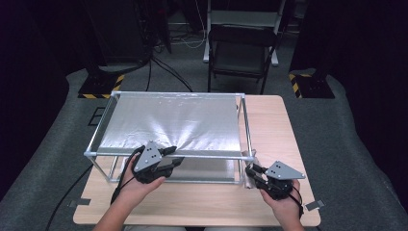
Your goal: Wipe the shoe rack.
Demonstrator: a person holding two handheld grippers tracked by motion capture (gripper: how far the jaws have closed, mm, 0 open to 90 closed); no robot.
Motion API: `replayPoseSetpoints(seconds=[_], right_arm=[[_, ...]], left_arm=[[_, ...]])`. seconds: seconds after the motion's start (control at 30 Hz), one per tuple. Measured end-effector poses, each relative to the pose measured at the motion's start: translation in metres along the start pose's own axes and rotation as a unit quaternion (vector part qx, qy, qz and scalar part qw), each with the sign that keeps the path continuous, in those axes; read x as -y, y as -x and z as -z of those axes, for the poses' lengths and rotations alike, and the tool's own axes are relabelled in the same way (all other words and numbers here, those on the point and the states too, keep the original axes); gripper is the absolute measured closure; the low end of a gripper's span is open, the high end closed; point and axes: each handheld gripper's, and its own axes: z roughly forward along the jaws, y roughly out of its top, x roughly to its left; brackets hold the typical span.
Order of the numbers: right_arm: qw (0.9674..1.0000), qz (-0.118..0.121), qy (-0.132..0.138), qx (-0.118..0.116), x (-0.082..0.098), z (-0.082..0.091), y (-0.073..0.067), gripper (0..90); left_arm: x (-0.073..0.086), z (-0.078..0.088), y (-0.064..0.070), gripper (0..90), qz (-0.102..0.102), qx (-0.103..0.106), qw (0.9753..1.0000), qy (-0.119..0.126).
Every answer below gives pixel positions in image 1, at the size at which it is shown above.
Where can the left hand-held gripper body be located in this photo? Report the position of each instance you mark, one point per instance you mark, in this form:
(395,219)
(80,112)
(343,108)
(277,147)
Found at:
(149,166)

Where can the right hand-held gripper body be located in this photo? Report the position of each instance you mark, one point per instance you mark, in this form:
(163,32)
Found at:
(277,186)

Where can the two-tier silver metal shelf rack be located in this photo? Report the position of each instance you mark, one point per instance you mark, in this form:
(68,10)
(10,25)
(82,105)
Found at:
(170,125)

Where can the person's right hand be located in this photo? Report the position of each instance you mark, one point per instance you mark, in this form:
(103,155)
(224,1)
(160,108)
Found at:
(282,208)

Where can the person's left hand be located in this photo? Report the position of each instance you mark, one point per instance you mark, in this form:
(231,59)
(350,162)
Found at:
(138,192)

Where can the grey tape strip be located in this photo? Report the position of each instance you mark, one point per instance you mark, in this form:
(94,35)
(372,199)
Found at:
(315,204)
(80,202)

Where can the person's light trousers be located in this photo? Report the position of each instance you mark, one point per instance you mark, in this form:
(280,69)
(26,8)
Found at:
(192,229)

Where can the black yellow-striped stand base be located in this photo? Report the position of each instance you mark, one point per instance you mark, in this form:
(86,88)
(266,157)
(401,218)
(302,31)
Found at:
(312,86)
(101,86)

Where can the black folding chair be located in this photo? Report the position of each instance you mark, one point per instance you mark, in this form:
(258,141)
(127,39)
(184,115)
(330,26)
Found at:
(240,51)

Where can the dark cabinet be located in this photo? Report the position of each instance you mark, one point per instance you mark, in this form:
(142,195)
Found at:
(118,29)

